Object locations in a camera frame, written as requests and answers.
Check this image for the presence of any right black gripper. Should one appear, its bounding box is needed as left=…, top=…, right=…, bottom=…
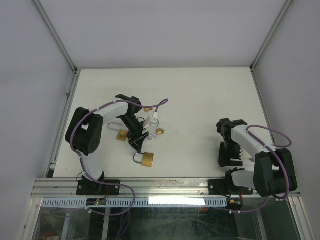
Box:
left=218, top=138, right=244, bottom=167

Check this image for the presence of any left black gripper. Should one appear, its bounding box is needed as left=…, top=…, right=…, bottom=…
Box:
left=119, top=114, right=150, bottom=153

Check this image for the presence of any large brass padlock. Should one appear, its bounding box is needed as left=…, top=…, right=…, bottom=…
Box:
left=133, top=152, right=154, bottom=168
left=107, top=122, right=129, bottom=142

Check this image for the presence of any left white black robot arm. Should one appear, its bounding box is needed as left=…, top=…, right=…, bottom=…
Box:
left=65, top=94, right=149, bottom=195

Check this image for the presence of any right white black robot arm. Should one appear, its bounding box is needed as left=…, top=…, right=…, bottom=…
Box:
left=216, top=118, right=298, bottom=199

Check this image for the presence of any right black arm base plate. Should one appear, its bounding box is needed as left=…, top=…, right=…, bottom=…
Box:
left=207, top=179, right=254, bottom=198

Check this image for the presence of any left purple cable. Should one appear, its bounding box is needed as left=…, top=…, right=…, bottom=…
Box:
left=69, top=98, right=170, bottom=216

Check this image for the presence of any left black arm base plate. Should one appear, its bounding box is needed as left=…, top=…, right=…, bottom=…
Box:
left=76, top=179, right=120, bottom=196

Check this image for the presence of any slotted grey cable duct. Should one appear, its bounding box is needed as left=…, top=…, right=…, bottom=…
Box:
left=42, top=197, right=227, bottom=209

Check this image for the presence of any aluminium front rail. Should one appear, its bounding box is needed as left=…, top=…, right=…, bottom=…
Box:
left=31, top=176, right=300, bottom=200

